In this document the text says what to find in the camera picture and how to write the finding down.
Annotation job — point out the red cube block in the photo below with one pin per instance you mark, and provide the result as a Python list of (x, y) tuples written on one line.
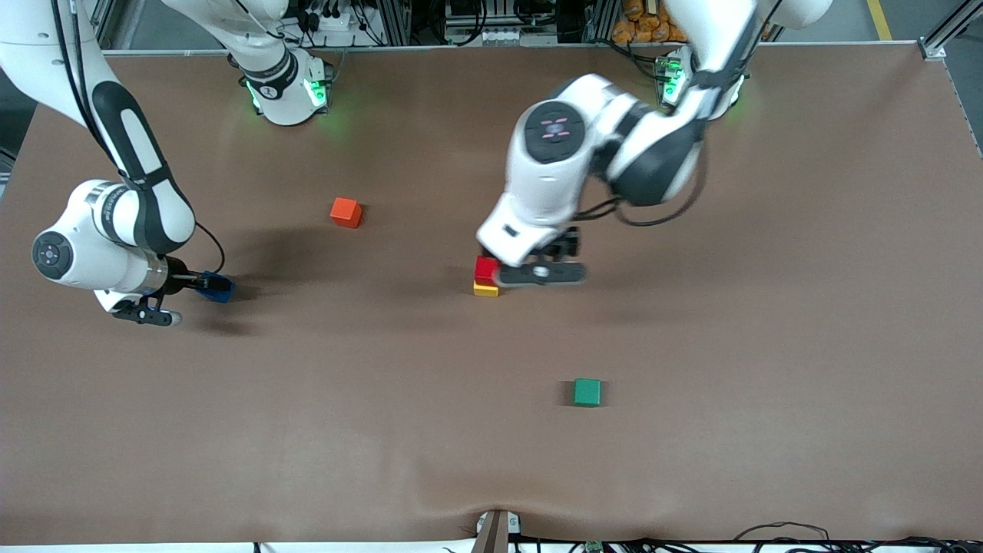
[(485, 269)]

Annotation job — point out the aluminium frame post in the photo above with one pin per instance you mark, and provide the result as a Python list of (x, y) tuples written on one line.
[(952, 27)]

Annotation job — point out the green cube block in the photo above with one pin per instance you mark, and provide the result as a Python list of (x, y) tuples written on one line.
[(587, 392)]

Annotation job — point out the table edge clamp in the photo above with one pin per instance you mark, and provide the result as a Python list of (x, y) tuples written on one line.
[(495, 534)]

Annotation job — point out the blue cube block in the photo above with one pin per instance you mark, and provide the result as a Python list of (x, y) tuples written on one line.
[(223, 296)]

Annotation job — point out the white connector strip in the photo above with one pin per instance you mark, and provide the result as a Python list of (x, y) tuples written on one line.
[(499, 36)]

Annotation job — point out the orange bag pile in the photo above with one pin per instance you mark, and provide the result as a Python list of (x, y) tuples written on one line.
[(641, 23)]

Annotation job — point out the white power strip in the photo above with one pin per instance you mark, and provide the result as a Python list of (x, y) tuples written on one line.
[(330, 21)]

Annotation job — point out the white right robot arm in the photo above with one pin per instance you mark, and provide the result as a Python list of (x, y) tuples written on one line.
[(138, 153)]

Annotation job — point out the yellow cube block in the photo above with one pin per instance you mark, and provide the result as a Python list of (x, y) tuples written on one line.
[(485, 290)]

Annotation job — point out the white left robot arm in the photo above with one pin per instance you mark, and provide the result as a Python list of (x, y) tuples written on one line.
[(660, 153)]

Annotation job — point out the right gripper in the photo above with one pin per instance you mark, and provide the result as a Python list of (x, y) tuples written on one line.
[(181, 283)]

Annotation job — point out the orange cube block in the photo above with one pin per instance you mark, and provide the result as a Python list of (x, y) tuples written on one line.
[(345, 213)]

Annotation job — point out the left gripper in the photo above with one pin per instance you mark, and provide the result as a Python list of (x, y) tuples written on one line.
[(563, 246)]

